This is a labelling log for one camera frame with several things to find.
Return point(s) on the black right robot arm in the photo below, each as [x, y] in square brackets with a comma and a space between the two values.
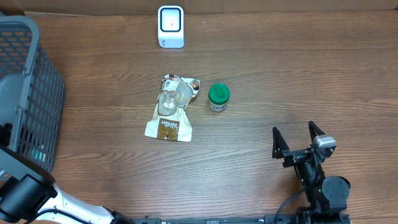
[326, 196]

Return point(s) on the white barcode scanner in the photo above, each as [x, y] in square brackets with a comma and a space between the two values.
[171, 27]

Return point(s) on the green lid seasoning jar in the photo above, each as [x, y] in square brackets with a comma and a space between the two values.
[218, 97]

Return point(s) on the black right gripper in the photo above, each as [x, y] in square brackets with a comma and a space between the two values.
[280, 146]

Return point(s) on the brown white snack pouch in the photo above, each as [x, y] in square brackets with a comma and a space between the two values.
[169, 121]

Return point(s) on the grey plastic mesh basket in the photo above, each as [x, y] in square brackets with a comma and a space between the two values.
[32, 93]

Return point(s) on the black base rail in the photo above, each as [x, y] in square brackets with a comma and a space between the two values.
[267, 219]

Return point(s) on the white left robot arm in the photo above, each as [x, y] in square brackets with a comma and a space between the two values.
[31, 194]

